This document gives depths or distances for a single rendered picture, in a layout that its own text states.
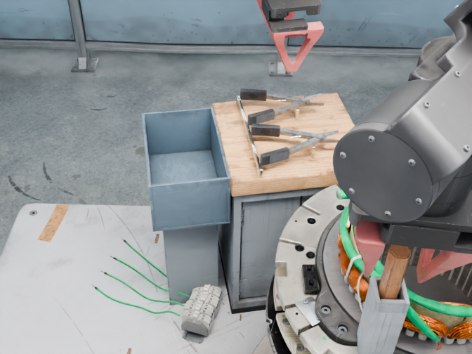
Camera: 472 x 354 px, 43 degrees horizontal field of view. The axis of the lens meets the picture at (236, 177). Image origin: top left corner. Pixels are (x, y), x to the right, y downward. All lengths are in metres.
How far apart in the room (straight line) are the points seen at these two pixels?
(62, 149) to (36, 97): 0.45
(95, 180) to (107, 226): 1.32
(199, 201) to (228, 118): 0.15
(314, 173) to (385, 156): 0.50
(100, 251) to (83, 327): 0.16
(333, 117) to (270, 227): 0.19
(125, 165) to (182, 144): 1.56
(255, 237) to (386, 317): 0.38
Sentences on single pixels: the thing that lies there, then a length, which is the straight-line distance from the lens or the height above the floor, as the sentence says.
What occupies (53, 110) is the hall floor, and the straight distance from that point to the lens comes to 2.88.
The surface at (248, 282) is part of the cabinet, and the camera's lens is 0.94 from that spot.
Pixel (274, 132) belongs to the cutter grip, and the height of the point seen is 1.09.
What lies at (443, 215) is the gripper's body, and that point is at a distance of 0.42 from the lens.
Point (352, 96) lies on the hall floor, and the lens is 2.95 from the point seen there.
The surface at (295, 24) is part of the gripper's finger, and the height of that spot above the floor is 1.24.
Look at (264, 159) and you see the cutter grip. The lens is 0.77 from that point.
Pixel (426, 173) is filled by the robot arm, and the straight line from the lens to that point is 0.30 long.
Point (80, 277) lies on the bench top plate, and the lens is 1.06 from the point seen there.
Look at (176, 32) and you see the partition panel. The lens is 3.00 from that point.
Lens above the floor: 1.58
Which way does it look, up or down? 41 degrees down
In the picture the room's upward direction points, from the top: 1 degrees clockwise
